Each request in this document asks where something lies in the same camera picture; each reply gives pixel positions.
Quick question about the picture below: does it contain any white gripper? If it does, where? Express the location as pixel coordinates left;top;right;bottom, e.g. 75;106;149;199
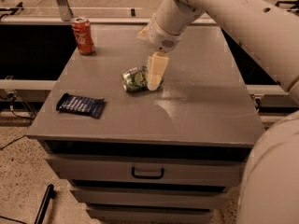
137;15;181;91

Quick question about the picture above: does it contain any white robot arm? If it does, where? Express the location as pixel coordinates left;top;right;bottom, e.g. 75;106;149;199
140;0;299;224

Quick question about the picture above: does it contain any grey drawer cabinet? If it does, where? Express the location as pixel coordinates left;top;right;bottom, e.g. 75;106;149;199
28;25;263;224

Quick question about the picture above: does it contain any green soda can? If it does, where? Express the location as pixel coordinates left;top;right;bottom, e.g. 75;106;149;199
121;65;164;93

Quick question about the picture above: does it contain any black tube lower left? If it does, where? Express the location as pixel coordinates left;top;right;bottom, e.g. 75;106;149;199
34;184;55;224

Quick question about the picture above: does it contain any blue snack bar wrapper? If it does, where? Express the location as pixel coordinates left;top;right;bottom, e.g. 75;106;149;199
56;93;105;119

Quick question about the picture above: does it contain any black drawer handle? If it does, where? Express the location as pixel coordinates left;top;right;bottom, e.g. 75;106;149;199
131;167;164;180

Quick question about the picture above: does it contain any red cola can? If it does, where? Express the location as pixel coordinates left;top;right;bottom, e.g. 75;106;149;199
72;17;95;55

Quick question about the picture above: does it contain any black cable left floor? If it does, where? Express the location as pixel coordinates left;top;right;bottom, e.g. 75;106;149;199
0;134;28;151

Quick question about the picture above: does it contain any left metal bracket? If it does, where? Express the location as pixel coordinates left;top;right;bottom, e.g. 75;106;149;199
56;0;73;21

